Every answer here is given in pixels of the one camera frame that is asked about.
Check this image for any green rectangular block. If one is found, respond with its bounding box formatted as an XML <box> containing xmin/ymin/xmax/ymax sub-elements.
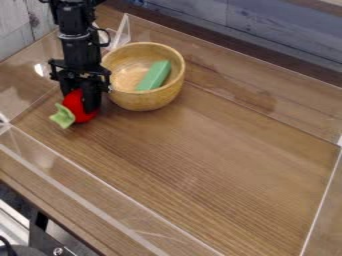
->
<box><xmin>136</xmin><ymin>60</ymin><xmax>170</xmax><ymax>91</ymax></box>

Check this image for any red plush strawberry toy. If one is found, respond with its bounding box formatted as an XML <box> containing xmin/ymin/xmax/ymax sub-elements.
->
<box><xmin>49</xmin><ymin>89</ymin><xmax>98</xmax><ymax>129</ymax></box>

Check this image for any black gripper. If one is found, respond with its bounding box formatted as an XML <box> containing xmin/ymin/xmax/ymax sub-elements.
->
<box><xmin>47</xmin><ymin>35</ymin><xmax>110</xmax><ymax>113</ymax></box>

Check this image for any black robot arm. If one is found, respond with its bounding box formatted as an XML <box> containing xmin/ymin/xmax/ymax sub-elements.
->
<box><xmin>38</xmin><ymin>0</ymin><xmax>112</xmax><ymax>113</ymax></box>

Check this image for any clear acrylic tray wall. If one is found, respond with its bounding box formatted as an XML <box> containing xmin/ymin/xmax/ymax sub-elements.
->
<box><xmin>0</xmin><ymin>18</ymin><xmax>342</xmax><ymax>256</ymax></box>

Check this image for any wooden bowl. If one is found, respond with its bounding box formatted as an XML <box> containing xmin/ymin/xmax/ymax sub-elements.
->
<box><xmin>102</xmin><ymin>42</ymin><xmax>185</xmax><ymax>111</ymax></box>

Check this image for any clear acrylic corner bracket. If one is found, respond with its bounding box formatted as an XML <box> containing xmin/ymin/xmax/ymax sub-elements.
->
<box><xmin>92</xmin><ymin>14</ymin><xmax>130</xmax><ymax>51</ymax></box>

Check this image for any black cable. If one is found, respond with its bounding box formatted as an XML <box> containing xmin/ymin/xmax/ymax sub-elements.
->
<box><xmin>0</xmin><ymin>235</ymin><xmax>18</xmax><ymax>256</ymax></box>

